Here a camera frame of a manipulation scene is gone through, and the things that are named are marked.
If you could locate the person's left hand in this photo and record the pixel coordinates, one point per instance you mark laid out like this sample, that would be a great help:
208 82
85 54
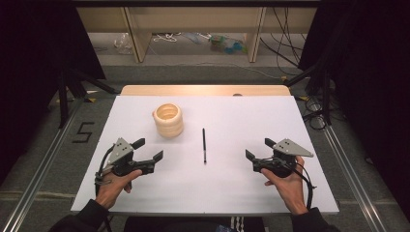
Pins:
112 187

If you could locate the aluminium floor rail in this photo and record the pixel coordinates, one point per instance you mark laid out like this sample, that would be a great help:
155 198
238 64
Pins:
35 183
353 180

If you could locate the black curtain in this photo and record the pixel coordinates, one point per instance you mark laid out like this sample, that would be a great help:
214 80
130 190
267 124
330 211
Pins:
32 64
374 80

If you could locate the person's right hand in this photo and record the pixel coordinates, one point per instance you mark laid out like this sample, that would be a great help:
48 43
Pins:
290 190

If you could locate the clear plastic bag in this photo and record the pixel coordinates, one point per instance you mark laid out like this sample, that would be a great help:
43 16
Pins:
123 43

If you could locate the coloured plastic bottles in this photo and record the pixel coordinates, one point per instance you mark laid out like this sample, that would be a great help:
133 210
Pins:
227 45

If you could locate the light wooden shelf unit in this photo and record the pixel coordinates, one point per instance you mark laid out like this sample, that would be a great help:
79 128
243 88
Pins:
193 19

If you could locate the black pen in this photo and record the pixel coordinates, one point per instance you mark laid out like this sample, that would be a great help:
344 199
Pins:
204 145

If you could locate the white table board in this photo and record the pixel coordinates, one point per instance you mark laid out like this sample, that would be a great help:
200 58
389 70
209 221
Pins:
225 187

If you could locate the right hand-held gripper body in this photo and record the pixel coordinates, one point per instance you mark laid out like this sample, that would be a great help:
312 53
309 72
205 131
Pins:
283 158

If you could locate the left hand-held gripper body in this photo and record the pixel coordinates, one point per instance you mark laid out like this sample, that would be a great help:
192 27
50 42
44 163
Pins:
122 157

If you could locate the black tripod stand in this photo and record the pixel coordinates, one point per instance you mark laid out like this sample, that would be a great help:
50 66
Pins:
64 96
326 96

